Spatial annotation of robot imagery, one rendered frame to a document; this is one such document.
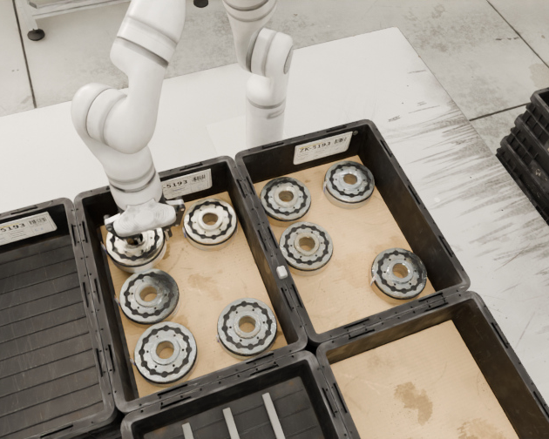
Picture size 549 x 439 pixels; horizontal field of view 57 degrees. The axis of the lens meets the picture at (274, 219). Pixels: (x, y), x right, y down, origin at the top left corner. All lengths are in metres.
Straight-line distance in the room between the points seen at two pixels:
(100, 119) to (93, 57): 2.00
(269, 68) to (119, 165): 0.43
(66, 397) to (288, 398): 0.36
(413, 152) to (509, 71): 1.55
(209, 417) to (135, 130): 0.48
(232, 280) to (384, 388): 0.33
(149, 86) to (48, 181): 0.68
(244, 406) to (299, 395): 0.09
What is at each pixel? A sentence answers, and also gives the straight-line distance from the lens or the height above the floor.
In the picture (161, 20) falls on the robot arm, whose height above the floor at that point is 1.29.
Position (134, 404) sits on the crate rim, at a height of 0.93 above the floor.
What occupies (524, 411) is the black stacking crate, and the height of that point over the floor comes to 0.89.
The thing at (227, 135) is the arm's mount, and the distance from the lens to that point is 1.30.
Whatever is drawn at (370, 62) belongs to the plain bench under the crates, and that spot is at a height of 0.70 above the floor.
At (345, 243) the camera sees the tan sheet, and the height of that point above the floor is 0.83.
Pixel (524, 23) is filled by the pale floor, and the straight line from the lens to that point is 3.18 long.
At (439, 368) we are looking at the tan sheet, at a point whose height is 0.83.
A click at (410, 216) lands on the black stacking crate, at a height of 0.89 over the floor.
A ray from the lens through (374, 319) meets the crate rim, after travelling 0.84.
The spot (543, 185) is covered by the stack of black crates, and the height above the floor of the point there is 0.39.
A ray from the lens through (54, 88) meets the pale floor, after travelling 2.55.
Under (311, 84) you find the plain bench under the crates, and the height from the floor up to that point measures 0.70.
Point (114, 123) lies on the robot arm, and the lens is 0.65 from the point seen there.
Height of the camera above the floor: 1.70
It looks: 59 degrees down
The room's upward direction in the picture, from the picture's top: 6 degrees clockwise
